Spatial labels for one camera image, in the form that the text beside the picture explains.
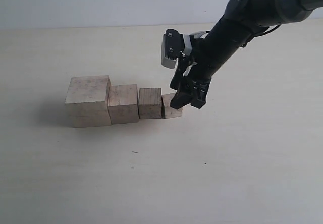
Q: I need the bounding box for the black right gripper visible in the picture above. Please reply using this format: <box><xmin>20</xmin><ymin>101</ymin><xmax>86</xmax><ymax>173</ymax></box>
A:
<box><xmin>170</xmin><ymin>18</ymin><xmax>251</xmax><ymax>109</ymax></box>

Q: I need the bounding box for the smallest wooden cube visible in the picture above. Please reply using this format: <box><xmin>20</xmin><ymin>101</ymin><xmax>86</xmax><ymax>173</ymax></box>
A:
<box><xmin>161</xmin><ymin>93</ymin><xmax>182</xmax><ymax>119</ymax></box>

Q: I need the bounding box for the ridged medium wooden cube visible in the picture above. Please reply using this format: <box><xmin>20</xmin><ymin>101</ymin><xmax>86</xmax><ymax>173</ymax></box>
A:
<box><xmin>138</xmin><ymin>88</ymin><xmax>162</xmax><ymax>119</ymax></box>

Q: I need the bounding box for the second largest wooden cube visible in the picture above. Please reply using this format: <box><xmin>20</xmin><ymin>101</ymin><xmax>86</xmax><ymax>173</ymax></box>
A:
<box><xmin>108</xmin><ymin>84</ymin><xmax>139</xmax><ymax>125</ymax></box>

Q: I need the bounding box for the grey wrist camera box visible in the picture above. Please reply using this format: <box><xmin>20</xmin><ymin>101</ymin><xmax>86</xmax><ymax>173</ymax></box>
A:
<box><xmin>161</xmin><ymin>29</ymin><xmax>194</xmax><ymax>69</ymax></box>

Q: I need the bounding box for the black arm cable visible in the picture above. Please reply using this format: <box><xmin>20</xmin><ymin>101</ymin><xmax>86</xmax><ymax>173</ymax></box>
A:
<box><xmin>242</xmin><ymin>24</ymin><xmax>282</xmax><ymax>48</ymax></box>

